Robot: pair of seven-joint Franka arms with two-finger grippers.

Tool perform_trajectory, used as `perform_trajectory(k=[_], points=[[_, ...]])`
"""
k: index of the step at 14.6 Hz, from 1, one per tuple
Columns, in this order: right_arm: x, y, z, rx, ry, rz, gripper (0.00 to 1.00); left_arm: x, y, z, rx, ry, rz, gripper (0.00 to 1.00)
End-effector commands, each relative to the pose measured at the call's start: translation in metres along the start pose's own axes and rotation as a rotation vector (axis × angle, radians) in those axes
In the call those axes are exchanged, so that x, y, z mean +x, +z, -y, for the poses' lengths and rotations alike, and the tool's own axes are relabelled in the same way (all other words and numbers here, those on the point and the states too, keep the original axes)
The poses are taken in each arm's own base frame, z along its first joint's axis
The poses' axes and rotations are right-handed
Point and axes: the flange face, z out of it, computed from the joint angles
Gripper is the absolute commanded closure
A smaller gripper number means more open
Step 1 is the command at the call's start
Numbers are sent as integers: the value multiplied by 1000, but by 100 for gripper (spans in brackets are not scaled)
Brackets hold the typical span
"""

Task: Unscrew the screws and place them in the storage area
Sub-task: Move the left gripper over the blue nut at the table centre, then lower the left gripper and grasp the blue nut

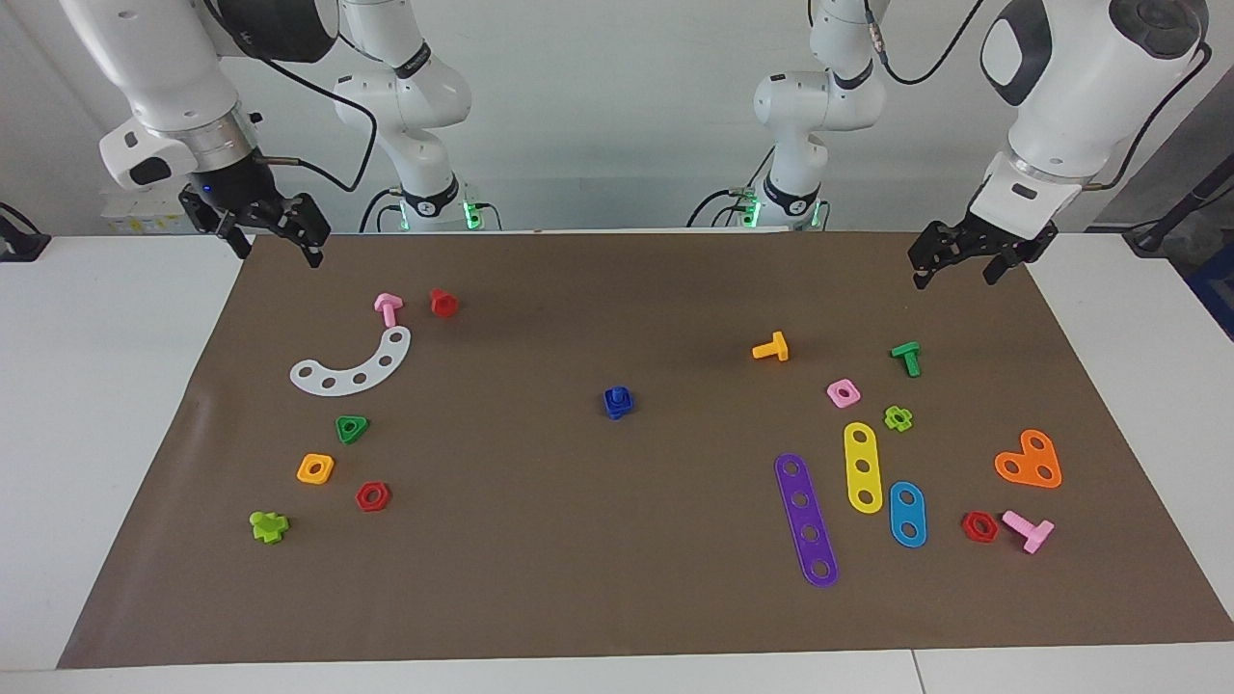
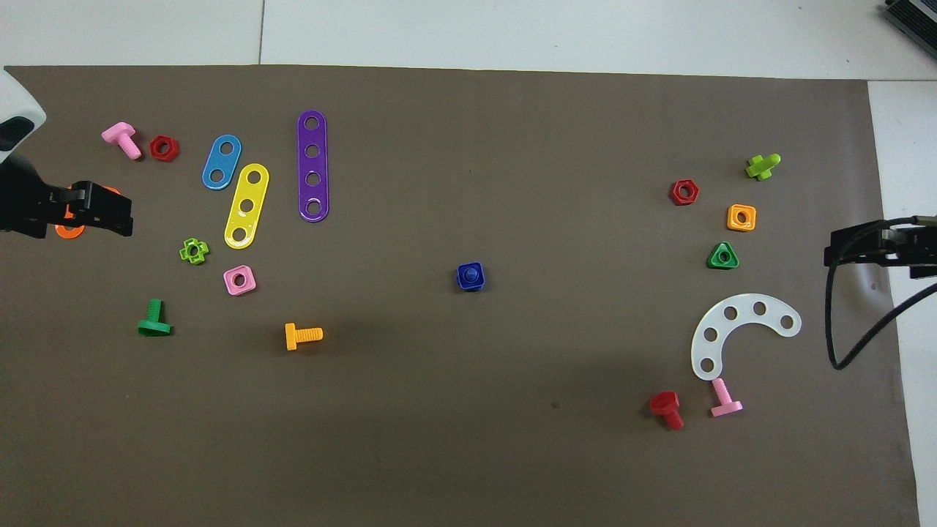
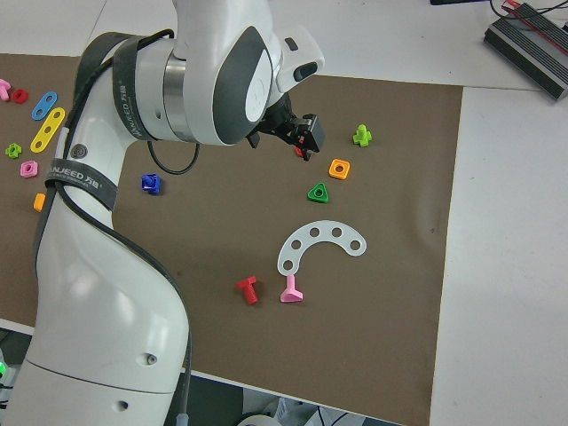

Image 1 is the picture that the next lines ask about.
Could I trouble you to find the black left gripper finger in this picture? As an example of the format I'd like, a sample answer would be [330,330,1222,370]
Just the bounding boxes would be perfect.
[907,220,973,291]
[982,246,1040,286]

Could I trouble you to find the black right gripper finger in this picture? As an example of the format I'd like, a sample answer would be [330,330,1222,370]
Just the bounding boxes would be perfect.
[178,187,255,261]
[255,193,332,270]

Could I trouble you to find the white box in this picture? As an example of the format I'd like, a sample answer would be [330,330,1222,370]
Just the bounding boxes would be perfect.
[100,188,208,237]

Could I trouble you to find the black tripod stand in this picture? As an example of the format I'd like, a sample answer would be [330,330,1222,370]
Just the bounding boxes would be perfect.
[1123,154,1234,257]

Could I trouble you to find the white curved five-hole plate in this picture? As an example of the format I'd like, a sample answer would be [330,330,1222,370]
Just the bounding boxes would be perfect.
[289,326,413,397]

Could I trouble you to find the black clamp stand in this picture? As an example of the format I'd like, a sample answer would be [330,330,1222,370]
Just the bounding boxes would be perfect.
[0,200,51,263]

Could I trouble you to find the orange heart-shaped plate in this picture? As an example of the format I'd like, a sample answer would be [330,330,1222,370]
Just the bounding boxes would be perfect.
[994,429,1063,490]

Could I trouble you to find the blue crate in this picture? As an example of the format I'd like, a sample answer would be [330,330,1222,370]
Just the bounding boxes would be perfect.
[1184,239,1234,340]

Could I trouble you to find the yellow three-hole plate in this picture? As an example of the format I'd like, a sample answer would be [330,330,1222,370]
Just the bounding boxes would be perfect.
[844,421,884,515]

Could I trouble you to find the blue two-hole plate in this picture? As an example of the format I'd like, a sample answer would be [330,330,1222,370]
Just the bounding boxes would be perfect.
[889,481,928,549]

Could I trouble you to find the purple four-hole plate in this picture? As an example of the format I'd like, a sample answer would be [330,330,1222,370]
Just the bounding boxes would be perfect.
[774,453,840,589]

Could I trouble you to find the brown table mat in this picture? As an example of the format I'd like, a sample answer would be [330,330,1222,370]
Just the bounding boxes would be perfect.
[56,229,1234,671]

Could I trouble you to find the black right base cables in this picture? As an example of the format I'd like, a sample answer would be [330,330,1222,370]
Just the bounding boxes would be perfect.
[359,186,401,233]

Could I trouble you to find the black base cables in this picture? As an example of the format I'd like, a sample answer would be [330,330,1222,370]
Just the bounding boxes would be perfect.
[359,186,401,233]
[686,186,763,230]

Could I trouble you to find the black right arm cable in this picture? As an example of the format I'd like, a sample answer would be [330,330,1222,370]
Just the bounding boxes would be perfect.
[255,53,379,194]

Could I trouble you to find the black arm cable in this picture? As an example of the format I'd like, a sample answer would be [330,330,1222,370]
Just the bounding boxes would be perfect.
[863,0,1214,192]
[255,53,379,194]

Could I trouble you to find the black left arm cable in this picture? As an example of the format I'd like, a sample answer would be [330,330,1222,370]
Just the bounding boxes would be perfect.
[863,0,1214,192]

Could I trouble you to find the black left base cables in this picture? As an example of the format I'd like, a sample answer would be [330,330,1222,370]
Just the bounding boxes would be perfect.
[686,186,763,230]

